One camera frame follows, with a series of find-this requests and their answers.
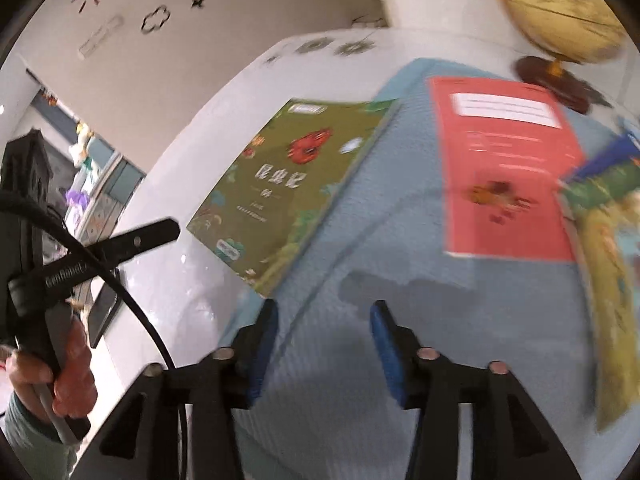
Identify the light blue mat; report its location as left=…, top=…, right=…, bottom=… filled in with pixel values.
left=220, top=57, right=640, bottom=480

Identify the red book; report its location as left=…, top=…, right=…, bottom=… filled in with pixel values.
left=427, top=76, right=589, bottom=263

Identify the yellow globe on wooden stand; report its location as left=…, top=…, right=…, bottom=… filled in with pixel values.
left=492, top=0, right=631, bottom=114

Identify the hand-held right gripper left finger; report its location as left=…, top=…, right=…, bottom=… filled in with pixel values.
left=75, top=299, right=280, bottom=480

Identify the person's left hand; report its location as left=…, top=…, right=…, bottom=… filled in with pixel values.
left=6, top=317, right=99, bottom=425

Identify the dark blue book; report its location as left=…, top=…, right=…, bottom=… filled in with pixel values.
left=570, top=129, right=640, bottom=186

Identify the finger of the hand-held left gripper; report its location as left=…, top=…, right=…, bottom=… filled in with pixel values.
left=8, top=216, right=182, bottom=319

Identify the black cable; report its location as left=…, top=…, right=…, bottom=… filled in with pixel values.
left=0, top=192, right=190, bottom=480

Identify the black phone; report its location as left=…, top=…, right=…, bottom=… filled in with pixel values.
left=87, top=267, right=124, bottom=349

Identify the black cloud wall sticker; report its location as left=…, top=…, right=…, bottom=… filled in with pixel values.
left=141, top=5, right=172, bottom=36

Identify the yellow green picture book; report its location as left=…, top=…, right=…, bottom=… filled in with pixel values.
left=556, top=160, right=640, bottom=435

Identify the green insect picture book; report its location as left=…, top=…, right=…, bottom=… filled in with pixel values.
left=186, top=97, right=401, bottom=298

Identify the white shelf with toys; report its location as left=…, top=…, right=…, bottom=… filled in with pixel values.
left=29, top=85, right=149, bottom=263

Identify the person's left forearm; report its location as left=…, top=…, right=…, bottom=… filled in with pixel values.
left=0, top=392, right=78, bottom=480

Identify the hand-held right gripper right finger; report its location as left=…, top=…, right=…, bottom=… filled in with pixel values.
left=369, top=300, right=581, bottom=480

